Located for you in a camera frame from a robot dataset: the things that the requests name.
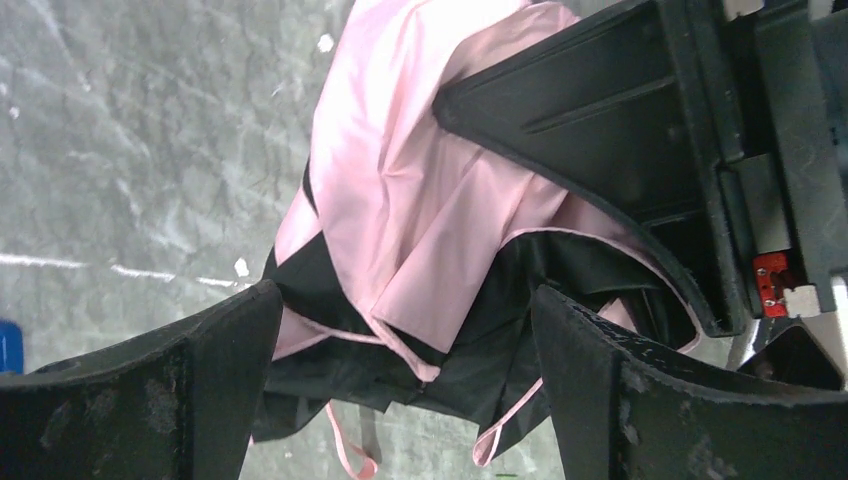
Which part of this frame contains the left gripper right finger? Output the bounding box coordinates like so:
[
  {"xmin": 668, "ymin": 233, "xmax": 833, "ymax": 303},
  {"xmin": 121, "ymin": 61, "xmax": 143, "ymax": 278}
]
[{"xmin": 531, "ymin": 286, "xmax": 847, "ymax": 479}]

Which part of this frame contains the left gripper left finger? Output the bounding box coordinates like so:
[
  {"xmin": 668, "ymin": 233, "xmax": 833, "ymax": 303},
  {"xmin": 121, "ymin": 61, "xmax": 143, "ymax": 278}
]
[{"xmin": 1, "ymin": 280, "xmax": 283, "ymax": 479}]

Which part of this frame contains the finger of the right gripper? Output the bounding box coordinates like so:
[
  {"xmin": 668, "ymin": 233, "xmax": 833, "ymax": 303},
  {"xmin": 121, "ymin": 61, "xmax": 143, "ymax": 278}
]
[{"xmin": 433, "ymin": 1, "xmax": 748, "ymax": 337}]

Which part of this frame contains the blue whiteboard marker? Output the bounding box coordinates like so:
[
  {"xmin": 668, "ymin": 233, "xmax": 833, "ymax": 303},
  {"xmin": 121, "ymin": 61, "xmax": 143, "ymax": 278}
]
[{"xmin": 0, "ymin": 318, "xmax": 25, "ymax": 374}]

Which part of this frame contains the pink folding umbrella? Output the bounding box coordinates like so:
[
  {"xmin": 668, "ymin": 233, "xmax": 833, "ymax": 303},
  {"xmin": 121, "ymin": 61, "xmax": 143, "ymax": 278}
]
[{"xmin": 252, "ymin": 1, "xmax": 703, "ymax": 467}]

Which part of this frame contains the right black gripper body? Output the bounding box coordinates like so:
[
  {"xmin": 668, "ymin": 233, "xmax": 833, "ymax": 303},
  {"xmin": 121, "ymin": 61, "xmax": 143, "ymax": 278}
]
[{"xmin": 688, "ymin": 1, "xmax": 847, "ymax": 389}]

